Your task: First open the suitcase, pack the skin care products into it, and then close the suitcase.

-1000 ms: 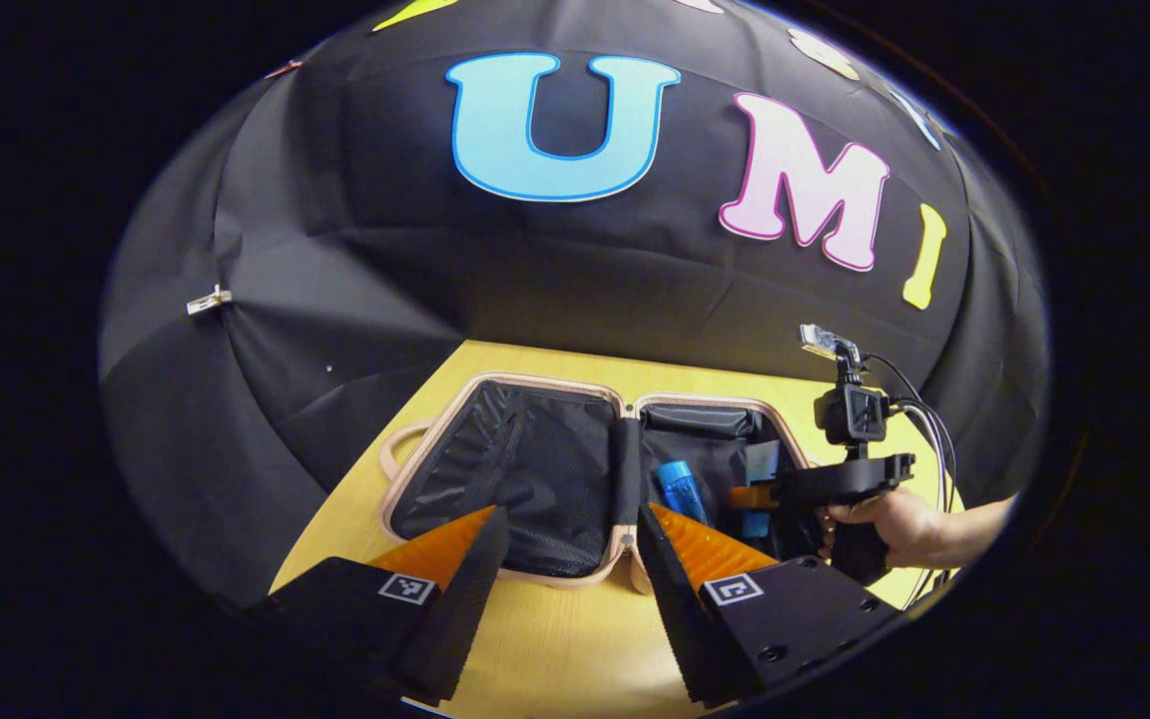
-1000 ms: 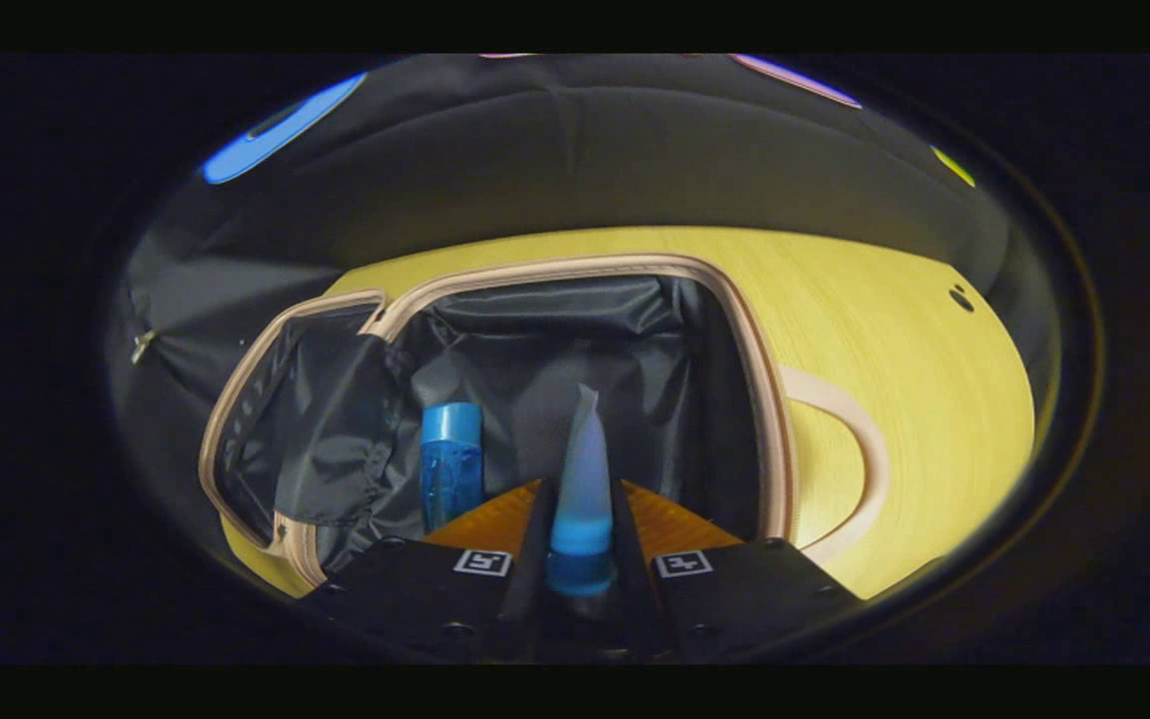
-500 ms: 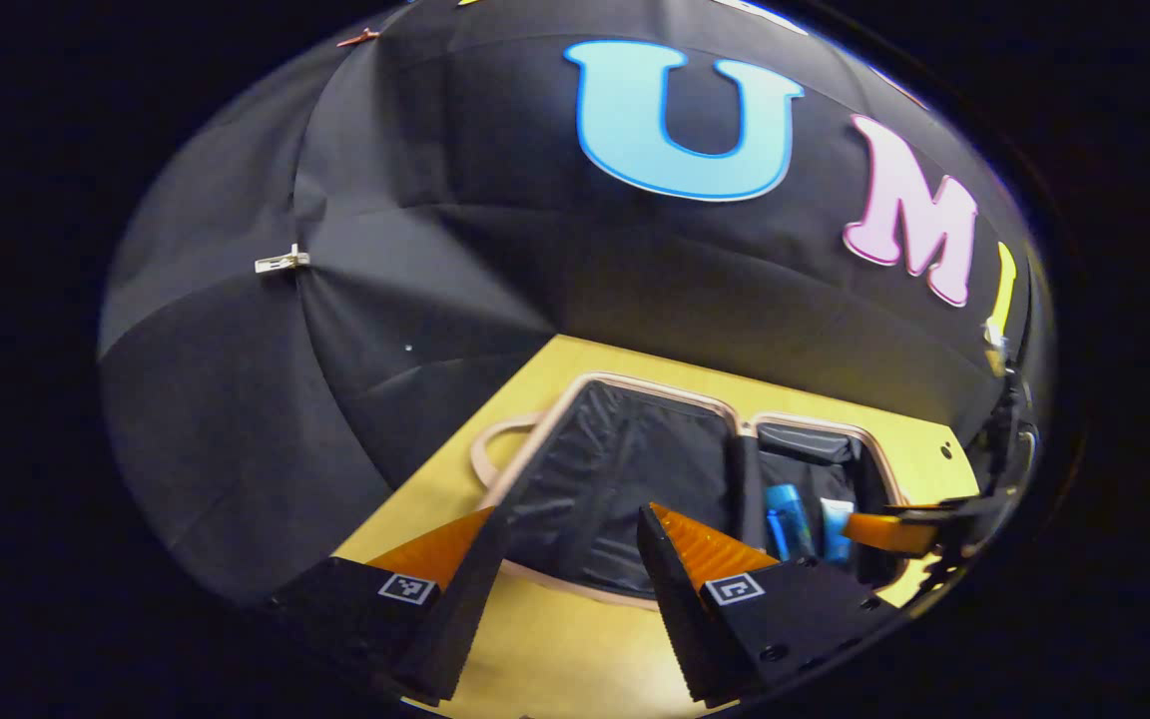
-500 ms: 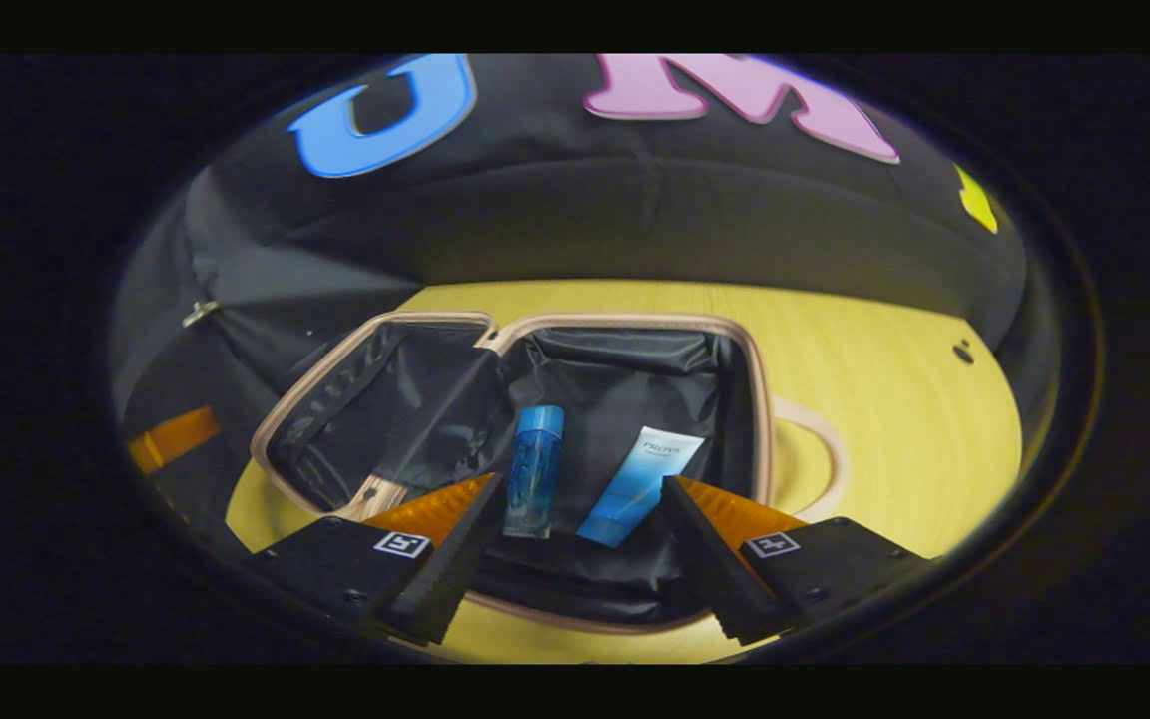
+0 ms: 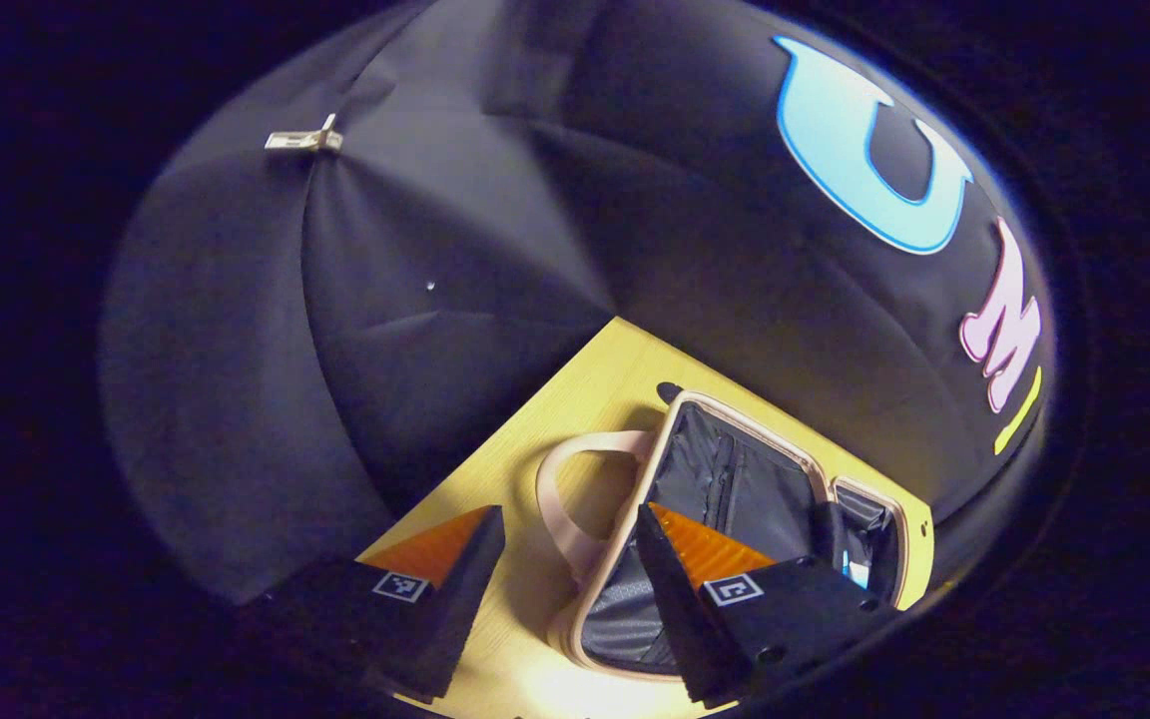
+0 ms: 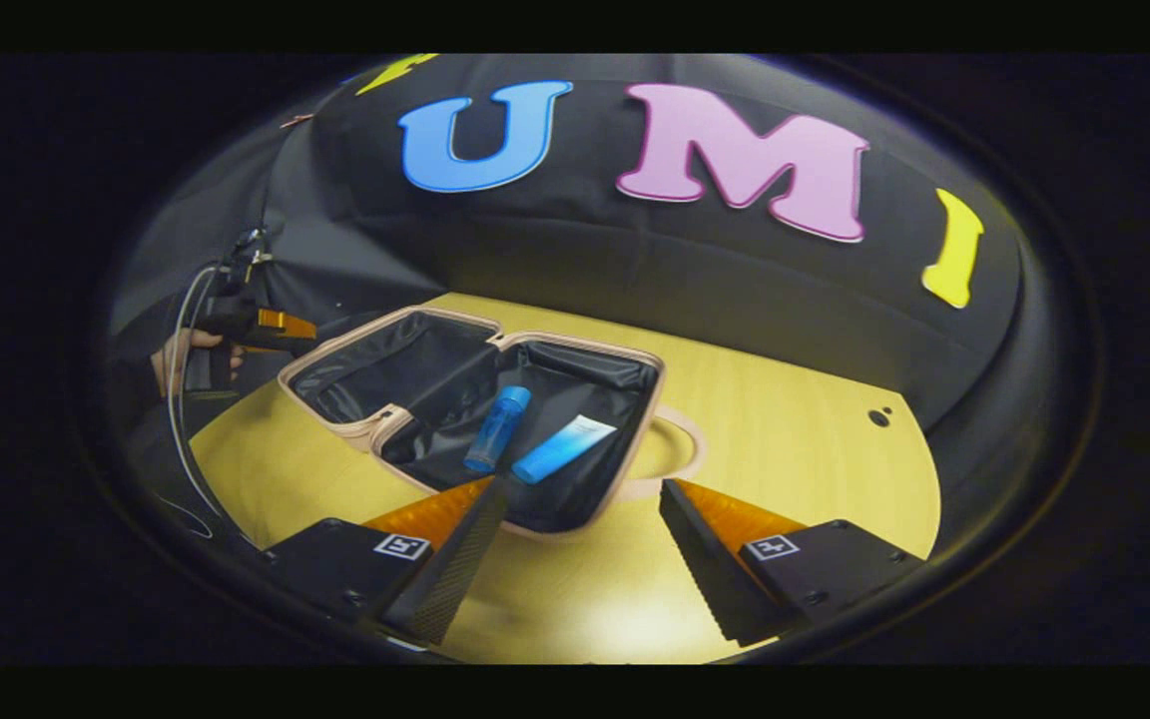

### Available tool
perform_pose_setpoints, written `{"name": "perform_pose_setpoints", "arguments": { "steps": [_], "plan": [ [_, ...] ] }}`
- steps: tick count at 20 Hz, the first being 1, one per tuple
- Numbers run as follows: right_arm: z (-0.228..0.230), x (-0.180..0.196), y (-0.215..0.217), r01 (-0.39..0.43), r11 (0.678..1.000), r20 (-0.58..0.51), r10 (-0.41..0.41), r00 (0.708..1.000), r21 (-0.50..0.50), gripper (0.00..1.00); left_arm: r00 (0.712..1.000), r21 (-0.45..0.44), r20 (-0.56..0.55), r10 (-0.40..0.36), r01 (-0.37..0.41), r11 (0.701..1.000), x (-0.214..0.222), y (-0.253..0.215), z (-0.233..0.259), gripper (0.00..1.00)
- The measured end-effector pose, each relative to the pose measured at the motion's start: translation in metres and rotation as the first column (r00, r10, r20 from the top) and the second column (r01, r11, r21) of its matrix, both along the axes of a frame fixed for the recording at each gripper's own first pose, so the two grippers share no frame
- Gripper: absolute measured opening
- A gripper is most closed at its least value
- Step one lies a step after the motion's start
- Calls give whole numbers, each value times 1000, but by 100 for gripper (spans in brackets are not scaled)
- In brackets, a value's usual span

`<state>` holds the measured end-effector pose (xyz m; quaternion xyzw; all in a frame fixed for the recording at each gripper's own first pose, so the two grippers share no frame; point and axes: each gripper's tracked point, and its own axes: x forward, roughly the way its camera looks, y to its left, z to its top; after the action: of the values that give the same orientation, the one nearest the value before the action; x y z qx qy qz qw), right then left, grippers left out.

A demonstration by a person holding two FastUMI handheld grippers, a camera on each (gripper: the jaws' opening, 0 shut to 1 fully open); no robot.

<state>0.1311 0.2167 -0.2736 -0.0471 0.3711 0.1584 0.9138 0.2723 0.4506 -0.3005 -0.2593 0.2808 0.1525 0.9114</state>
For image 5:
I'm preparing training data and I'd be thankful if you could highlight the black backdrop cloth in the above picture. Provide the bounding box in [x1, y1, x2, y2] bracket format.
[101, 0, 1055, 605]

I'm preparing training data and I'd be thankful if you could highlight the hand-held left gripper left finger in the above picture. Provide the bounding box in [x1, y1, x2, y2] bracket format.
[266, 504, 506, 700]

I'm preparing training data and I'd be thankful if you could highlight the silver cloth clip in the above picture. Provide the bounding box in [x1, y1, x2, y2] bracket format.
[265, 113, 344, 154]

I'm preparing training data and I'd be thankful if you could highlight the pink suitcase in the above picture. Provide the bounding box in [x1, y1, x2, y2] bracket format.
[535, 389, 910, 682]

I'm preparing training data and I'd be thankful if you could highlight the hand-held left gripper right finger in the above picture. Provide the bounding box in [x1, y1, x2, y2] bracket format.
[633, 502, 900, 710]

